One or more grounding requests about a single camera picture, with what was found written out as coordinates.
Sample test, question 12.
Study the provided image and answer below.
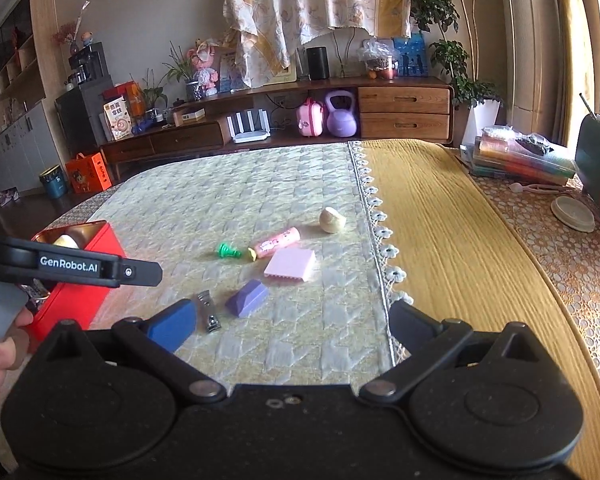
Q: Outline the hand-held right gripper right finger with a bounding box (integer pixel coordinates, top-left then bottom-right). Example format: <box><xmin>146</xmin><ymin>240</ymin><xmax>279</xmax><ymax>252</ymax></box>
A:
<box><xmin>358</xmin><ymin>301</ymin><xmax>551</xmax><ymax>406</ymax></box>

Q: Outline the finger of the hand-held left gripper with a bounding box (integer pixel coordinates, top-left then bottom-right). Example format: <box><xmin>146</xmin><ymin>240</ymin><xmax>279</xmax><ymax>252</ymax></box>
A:
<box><xmin>118</xmin><ymin>255</ymin><xmax>164</xmax><ymax>288</ymax></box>

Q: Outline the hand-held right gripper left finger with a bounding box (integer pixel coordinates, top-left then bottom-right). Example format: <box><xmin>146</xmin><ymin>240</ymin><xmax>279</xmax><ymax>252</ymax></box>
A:
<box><xmin>30</xmin><ymin>299</ymin><xmax>228</xmax><ymax>406</ymax></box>

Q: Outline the metal nail clipper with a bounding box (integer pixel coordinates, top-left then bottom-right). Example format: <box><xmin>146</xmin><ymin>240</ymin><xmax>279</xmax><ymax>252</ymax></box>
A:
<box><xmin>195</xmin><ymin>289</ymin><xmax>222</xmax><ymax>334</ymax></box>

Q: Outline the red metal box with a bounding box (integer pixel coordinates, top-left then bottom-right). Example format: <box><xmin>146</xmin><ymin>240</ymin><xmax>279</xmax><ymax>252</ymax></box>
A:
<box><xmin>29</xmin><ymin>219</ymin><xmax>129</xmax><ymax>342</ymax></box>

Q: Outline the purple angular block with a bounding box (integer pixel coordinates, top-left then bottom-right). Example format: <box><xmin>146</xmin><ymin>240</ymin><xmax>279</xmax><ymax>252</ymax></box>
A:
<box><xmin>224</xmin><ymin>279</ymin><xmax>270</xmax><ymax>319</ymax></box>

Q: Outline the beige round object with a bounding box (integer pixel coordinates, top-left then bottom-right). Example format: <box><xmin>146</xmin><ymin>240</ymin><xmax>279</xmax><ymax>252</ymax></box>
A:
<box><xmin>318</xmin><ymin>206</ymin><xmax>347</xmax><ymax>235</ymax></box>

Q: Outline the pink square comb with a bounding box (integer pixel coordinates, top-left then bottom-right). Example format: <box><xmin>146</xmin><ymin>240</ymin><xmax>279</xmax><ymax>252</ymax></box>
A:
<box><xmin>263</xmin><ymin>247</ymin><xmax>317</xmax><ymax>287</ymax></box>

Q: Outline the pink tube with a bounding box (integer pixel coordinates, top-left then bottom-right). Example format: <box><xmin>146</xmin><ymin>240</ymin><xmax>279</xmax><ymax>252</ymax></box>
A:
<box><xmin>248</xmin><ymin>226</ymin><xmax>302</xmax><ymax>262</ymax></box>

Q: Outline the person's left hand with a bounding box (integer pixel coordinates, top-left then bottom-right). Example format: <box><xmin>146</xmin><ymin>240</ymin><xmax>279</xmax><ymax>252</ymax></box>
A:
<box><xmin>0</xmin><ymin>306</ymin><xmax>35</xmax><ymax>409</ymax></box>

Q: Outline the yellow table runner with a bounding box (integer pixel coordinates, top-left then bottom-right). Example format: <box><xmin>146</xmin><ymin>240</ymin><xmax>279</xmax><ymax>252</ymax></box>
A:
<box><xmin>349</xmin><ymin>139</ymin><xmax>600</xmax><ymax>477</ymax></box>

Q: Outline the teal bucket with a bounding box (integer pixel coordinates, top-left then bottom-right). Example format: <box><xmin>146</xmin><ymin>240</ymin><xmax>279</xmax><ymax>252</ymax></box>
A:
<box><xmin>38</xmin><ymin>164</ymin><xmax>70</xmax><ymax>200</ymax></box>

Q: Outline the orange gift box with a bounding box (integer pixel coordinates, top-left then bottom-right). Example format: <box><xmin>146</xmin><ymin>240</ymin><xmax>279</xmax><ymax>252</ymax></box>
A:
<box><xmin>64</xmin><ymin>152</ymin><xmax>114</xmax><ymax>195</ymax></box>

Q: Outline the beige quilted mat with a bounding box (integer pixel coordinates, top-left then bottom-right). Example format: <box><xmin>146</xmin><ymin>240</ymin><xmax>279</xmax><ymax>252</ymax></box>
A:
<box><xmin>54</xmin><ymin>140</ymin><xmax>417</xmax><ymax>387</ymax></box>

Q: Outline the black mini fridge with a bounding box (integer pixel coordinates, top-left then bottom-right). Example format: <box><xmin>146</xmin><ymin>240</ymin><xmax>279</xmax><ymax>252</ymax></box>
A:
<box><xmin>54</xmin><ymin>75</ymin><xmax>115</xmax><ymax>162</ymax></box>

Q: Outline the white snack box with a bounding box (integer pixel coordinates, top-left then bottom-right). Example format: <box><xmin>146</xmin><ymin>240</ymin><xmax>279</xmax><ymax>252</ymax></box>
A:
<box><xmin>103</xmin><ymin>97</ymin><xmax>135</xmax><ymax>142</ymax></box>

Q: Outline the small cardboard box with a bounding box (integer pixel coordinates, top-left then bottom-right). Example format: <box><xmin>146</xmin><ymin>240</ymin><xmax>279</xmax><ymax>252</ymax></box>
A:
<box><xmin>172</xmin><ymin>108</ymin><xmax>206</xmax><ymax>128</ymax></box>

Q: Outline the small potted plant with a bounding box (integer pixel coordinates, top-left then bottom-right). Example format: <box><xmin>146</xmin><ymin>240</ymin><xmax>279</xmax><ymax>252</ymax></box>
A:
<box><xmin>140</xmin><ymin>67</ymin><xmax>169</xmax><ymax>124</ymax></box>

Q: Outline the red orange box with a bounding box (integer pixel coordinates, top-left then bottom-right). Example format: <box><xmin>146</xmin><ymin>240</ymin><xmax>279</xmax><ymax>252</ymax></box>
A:
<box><xmin>102</xmin><ymin>81</ymin><xmax>146</xmax><ymax>121</ymax></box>

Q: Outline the white router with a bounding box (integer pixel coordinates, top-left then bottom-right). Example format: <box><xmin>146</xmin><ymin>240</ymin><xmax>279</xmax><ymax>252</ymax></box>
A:
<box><xmin>225</xmin><ymin>111</ymin><xmax>272</xmax><ymax>144</ymax></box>

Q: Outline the potted plant patterned vase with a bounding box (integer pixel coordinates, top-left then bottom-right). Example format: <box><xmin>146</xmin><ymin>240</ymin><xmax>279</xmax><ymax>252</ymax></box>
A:
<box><xmin>167</xmin><ymin>42</ymin><xmax>205</xmax><ymax>103</ymax></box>

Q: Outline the stack of books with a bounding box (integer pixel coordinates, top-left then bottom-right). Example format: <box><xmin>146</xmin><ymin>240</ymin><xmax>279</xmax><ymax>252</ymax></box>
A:
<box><xmin>467</xmin><ymin>127</ymin><xmax>577</xmax><ymax>187</ymax></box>

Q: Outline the white round lid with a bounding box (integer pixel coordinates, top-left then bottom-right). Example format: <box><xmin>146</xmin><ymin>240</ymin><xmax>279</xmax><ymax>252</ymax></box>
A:
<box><xmin>549</xmin><ymin>196</ymin><xmax>596</xmax><ymax>234</ymax></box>

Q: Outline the black coffee machine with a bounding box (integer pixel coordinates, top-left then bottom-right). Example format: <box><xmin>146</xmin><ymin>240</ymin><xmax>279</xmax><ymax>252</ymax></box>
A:
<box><xmin>68</xmin><ymin>42</ymin><xmax>106</xmax><ymax>86</ymax></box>

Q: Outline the wooden television cabinet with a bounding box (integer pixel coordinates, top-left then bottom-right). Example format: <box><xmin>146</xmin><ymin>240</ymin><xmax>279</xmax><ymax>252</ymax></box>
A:
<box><xmin>99</xmin><ymin>75</ymin><xmax>455</xmax><ymax>182</ymax></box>

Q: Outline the purple kettlebell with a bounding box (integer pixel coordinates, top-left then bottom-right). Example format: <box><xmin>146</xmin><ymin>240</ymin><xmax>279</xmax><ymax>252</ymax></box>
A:
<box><xmin>323</xmin><ymin>89</ymin><xmax>359</xmax><ymax>138</ymax></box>

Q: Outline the pink plush doll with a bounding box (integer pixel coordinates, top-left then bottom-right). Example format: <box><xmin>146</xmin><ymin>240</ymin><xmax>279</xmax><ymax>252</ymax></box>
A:
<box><xmin>192</xmin><ymin>37</ymin><xmax>221</xmax><ymax>97</ymax></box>

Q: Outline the dark crumpled bag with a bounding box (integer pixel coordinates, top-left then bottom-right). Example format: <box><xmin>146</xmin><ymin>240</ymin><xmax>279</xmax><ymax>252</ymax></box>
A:
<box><xmin>512</xmin><ymin>132</ymin><xmax>554</xmax><ymax>157</ymax></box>

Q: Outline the blue framed picture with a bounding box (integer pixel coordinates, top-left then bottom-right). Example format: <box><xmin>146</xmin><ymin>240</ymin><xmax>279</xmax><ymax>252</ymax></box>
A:
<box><xmin>218</xmin><ymin>49</ymin><xmax>241</xmax><ymax>94</ymax></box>

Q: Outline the pink toy suitcase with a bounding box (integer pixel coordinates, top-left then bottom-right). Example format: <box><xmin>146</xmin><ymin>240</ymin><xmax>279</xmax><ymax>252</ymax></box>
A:
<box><xmin>295</xmin><ymin>98</ymin><xmax>325</xmax><ymax>138</ymax></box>

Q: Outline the flower vase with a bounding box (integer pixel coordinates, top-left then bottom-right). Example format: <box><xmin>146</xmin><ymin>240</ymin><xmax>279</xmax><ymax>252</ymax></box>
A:
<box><xmin>52</xmin><ymin>2</ymin><xmax>94</xmax><ymax>56</ymax></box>

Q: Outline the green orange storage container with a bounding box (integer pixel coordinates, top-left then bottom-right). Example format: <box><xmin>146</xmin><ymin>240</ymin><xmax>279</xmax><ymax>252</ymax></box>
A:
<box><xmin>574</xmin><ymin>92</ymin><xmax>600</xmax><ymax>242</ymax></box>

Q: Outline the plastic bag of fruit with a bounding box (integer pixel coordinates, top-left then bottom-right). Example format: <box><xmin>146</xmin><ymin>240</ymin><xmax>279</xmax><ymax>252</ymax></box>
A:
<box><xmin>357</xmin><ymin>38</ymin><xmax>400</xmax><ymax>81</ymax></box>

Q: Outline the blue picture card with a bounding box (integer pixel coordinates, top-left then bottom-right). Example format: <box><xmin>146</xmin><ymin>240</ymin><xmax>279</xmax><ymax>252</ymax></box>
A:
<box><xmin>392</xmin><ymin>33</ymin><xmax>430</xmax><ymax>79</ymax></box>

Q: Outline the black speaker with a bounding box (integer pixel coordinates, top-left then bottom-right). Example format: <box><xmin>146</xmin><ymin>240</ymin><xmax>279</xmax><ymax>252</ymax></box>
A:
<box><xmin>304</xmin><ymin>46</ymin><xmax>330</xmax><ymax>81</ymax></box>

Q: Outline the white round decorative plate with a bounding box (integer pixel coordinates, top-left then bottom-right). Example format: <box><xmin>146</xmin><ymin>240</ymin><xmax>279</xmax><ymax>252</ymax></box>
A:
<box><xmin>300</xmin><ymin>29</ymin><xmax>369</xmax><ymax>79</ymax></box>

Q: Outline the standing air conditioner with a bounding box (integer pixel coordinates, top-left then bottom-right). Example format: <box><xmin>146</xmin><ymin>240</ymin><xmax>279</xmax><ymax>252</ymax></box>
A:
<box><xmin>500</xmin><ymin>0</ymin><xmax>567</xmax><ymax>147</ymax></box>

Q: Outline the tall potted tree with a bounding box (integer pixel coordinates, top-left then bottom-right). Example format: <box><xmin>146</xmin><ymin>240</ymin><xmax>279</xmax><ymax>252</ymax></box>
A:
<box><xmin>409</xmin><ymin>0</ymin><xmax>504</xmax><ymax>147</ymax></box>

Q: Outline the yellow curtain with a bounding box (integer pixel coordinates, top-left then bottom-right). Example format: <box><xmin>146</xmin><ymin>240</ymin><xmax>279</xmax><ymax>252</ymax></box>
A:
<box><xmin>554</xmin><ymin>0</ymin><xmax>599</xmax><ymax>152</ymax></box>

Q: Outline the floral cloth cover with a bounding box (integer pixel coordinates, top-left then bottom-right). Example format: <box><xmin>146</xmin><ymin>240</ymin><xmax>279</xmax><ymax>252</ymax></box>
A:
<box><xmin>222</xmin><ymin>0</ymin><xmax>426</xmax><ymax>89</ymax></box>

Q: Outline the wooden wall cabinet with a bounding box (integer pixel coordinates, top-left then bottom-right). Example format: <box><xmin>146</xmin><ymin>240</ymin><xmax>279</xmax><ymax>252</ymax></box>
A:
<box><xmin>0</xmin><ymin>0</ymin><xmax>57</xmax><ymax>212</ymax></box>

